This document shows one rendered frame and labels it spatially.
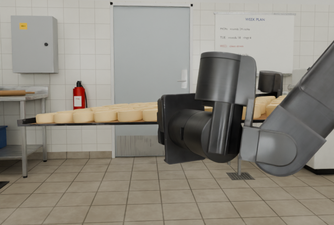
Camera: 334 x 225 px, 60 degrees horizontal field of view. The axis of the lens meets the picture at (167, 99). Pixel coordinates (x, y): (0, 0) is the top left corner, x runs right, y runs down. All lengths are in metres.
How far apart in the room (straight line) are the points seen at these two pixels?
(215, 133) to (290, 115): 0.08
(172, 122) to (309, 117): 0.18
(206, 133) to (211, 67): 0.08
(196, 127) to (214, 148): 0.03
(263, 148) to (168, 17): 3.79
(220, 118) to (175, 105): 0.11
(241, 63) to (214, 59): 0.03
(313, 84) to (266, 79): 0.60
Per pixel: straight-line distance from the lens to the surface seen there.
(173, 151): 0.43
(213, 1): 4.16
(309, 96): 0.33
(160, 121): 0.43
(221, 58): 0.34
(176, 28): 4.03
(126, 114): 0.56
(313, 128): 0.33
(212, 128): 0.33
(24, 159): 3.54
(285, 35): 4.38
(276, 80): 0.93
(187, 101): 0.43
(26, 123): 0.75
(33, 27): 4.02
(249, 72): 0.34
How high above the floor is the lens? 1.06
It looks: 4 degrees down
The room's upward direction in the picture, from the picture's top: straight up
